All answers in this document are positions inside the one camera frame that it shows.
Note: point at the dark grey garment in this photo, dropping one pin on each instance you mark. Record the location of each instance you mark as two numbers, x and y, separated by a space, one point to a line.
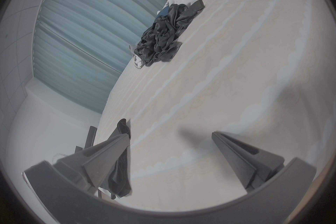
120 173

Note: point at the bed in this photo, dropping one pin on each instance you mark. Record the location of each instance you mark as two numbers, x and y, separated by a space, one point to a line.
215 70

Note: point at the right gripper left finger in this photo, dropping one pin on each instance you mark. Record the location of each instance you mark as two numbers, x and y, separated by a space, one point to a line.
99 162

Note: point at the pile of clothes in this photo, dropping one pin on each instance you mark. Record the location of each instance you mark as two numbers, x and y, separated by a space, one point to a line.
162 36

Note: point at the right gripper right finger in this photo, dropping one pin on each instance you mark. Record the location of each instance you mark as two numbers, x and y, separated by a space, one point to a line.
244 160

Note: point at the blue-green curtain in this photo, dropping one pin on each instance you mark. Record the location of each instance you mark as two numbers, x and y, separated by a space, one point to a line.
105 15
73 70

